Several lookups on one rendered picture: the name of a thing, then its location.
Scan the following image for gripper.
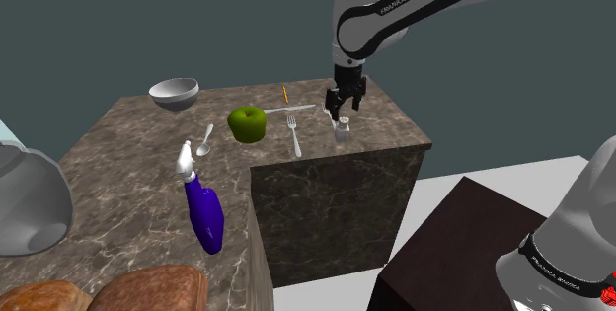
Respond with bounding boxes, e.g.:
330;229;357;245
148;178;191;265
324;63;368;118

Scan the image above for white salt shaker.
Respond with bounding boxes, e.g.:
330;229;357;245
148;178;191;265
334;116;351;144

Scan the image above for silver knife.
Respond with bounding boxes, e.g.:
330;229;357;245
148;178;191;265
263;104;318;115

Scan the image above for silver fork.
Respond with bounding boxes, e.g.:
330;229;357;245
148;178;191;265
286;115;303;159

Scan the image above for green apple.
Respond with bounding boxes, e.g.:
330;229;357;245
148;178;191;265
226;106;269;145

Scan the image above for silver spoon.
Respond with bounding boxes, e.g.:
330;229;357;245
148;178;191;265
195;123;215;158

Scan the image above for grey bowl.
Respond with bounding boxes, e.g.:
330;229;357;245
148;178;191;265
148;77;200;112

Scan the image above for blue spray bottle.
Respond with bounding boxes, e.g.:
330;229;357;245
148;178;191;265
175;139;226;257

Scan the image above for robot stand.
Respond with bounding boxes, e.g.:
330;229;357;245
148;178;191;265
366;176;548;311

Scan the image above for brown bread loaf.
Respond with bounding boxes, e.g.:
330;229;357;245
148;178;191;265
88;264;210;311
0;279;93;311

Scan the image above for grey rounded appliance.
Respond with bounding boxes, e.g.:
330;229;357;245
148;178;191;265
0;119;75;258

